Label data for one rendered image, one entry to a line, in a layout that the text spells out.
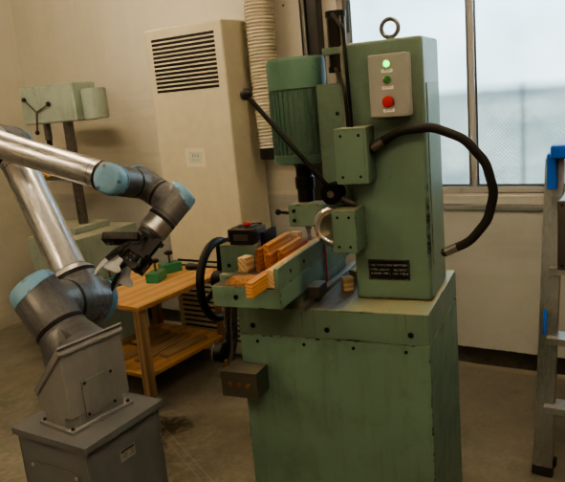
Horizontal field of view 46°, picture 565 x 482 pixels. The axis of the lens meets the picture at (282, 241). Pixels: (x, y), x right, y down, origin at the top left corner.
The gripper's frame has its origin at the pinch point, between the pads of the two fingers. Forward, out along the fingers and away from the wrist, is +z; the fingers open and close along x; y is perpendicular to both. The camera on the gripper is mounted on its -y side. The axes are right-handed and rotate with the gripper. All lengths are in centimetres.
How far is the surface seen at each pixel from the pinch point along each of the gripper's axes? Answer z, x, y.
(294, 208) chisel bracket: -53, 10, 30
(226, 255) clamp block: -30.2, 16.6, 18.9
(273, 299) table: -23, -5, 46
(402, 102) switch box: -80, -29, 48
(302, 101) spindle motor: -74, -13, 19
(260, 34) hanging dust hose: -148, 91, -67
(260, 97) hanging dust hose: -127, 109, -54
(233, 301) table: -17.3, -1.3, 35.7
